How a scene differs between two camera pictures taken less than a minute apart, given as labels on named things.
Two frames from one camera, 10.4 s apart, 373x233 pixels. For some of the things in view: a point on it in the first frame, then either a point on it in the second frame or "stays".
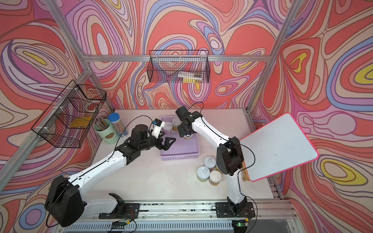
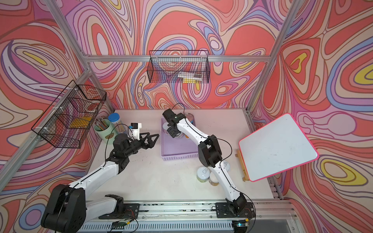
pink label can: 167,127 stays
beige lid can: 214,177 stays
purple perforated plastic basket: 181,149 stays
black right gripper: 182,132 to 173,133
